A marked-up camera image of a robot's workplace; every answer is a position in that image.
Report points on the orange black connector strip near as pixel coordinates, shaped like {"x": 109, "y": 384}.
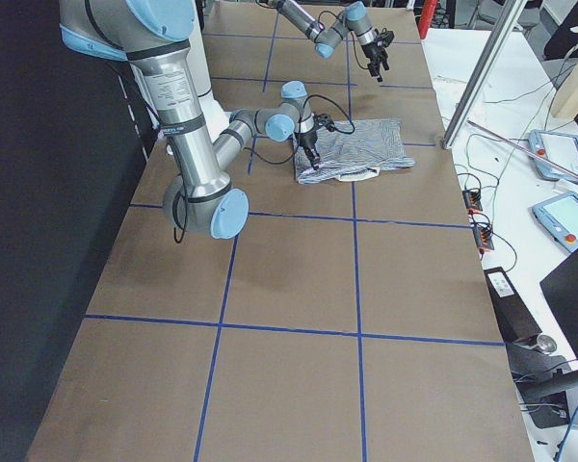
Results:
{"x": 482, "y": 232}

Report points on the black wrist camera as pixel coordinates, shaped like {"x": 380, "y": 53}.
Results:
{"x": 324, "y": 121}
{"x": 385, "y": 38}

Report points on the blue teach pendant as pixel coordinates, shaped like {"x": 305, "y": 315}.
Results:
{"x": 562, "y": 149}
{"x": 559, "y": 217}

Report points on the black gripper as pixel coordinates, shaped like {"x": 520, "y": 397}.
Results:
{"x": 373, "y": 54}
{"x": 307, "y": 141}

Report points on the orange black connector strip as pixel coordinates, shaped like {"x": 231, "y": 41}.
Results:
{"x": 472, "y": 200}
{"x": 482, "y": 232}

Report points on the black box with label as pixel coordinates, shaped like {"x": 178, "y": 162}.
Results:
{"x": 513, "y": 317}

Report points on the red fire extinguisher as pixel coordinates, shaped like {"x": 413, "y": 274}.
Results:
{"x": 426, "y": 17}

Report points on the far blue teach pendant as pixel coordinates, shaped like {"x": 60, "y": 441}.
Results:
{"x": 562, "y": 149}

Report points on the orange black connector strip far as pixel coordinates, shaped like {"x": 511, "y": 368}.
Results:
{"x": 472, "y": 200}

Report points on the aluminium frame post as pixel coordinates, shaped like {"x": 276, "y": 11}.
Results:
{"x": 494, "y": 45}

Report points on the blue white striped polo shirt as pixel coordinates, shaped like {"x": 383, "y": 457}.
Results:
{"x": 356, "y": 151}

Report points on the brown paper table cover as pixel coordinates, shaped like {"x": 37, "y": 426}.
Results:
{"x": 347, "y": 322}

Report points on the near blue teach pendant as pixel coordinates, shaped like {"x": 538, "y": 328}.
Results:
{"x": 559, "y": 217}

